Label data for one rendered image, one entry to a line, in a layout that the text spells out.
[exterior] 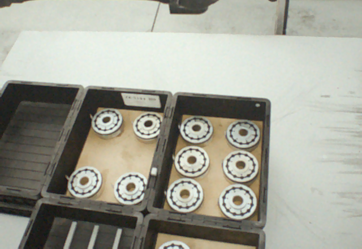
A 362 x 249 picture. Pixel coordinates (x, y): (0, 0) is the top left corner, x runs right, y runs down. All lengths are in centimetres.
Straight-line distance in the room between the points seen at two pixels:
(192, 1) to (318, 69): 100
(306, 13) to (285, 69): 146
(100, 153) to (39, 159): 21
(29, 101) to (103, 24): 168
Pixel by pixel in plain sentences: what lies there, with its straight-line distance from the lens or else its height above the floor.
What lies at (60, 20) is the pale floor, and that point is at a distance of 319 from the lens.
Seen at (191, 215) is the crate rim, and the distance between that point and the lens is 93.
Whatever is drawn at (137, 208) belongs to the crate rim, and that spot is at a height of 93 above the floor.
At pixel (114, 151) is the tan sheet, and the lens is 117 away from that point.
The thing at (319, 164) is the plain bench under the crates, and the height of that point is 70.
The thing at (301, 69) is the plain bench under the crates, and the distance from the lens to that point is 154.
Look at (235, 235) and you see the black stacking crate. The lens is 95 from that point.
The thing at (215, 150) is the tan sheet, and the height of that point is 83.
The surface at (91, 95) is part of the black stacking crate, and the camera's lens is 125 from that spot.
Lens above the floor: 180
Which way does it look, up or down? 53 degrees down
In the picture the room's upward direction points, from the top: 10 degrees counter-clockwise
